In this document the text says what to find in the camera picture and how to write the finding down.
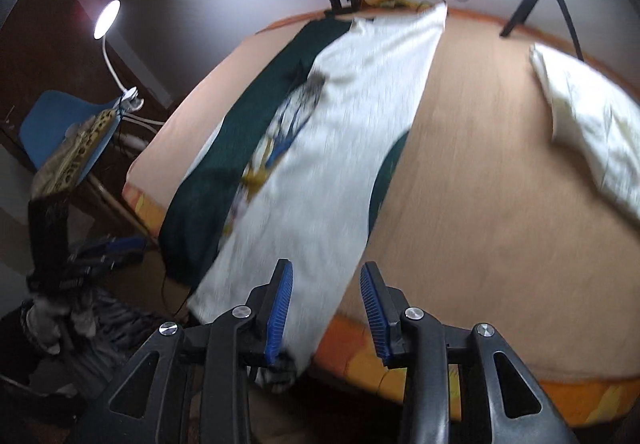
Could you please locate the bed with orange sheet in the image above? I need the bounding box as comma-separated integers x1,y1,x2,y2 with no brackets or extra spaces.
122,4,640,427

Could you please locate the person's left hand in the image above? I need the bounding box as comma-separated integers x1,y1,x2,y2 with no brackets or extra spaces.
20,293,98,357

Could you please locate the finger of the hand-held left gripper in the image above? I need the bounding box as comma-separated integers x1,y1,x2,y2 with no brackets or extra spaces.
72,251,148,276
72,233,153,256

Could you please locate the white lamp cable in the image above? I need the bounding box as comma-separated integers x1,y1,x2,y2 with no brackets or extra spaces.
121,113,164,131

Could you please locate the green white tree print t-shirt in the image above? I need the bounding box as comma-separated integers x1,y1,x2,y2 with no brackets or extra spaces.
159,2,448,395

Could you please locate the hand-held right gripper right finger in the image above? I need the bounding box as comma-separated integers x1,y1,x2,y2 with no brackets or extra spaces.
360,261,581,444

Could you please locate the leopard print cloth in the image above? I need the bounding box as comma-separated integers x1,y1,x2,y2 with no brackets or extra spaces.
35,109,113,197

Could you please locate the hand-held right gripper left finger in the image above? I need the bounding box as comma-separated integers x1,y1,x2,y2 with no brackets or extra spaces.
65,258,296,444

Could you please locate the white clip desk lamp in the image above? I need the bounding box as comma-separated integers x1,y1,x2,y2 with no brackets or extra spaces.
92,0,146,112

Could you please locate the yellow crumpled cloth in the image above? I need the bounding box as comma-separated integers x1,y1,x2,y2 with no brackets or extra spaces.
367,0,431,10

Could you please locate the folded white cloth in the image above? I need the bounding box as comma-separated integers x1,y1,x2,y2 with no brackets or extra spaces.
529,43,640,225

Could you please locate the zebra striped clothing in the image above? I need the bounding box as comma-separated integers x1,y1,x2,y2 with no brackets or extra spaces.
60,287,171,397

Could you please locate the blue chair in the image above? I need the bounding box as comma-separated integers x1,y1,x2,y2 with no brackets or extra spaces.
20,90,156,237

